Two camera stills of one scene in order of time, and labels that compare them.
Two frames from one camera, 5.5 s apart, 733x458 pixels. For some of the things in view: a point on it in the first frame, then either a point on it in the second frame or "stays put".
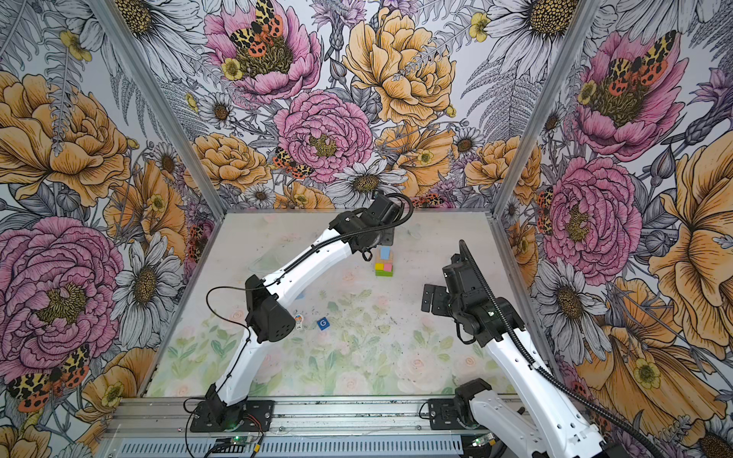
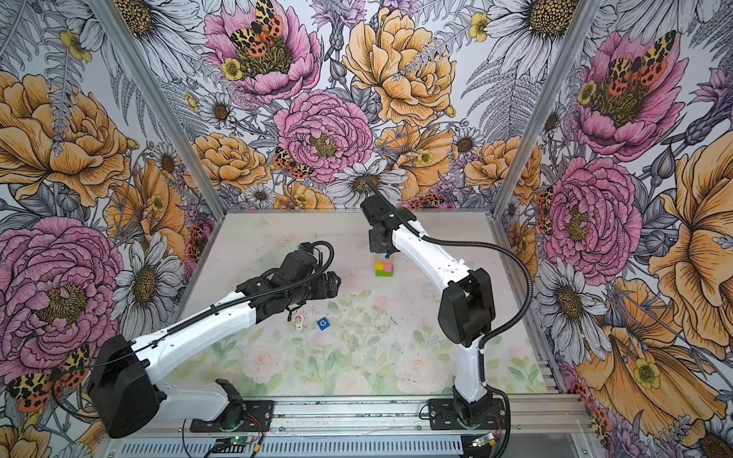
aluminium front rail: x=377 y=414 stays put
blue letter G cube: x=323 y=323 stays put
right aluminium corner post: x=554 y=80 stays put
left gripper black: x=387 y=239 → x=325 y=285
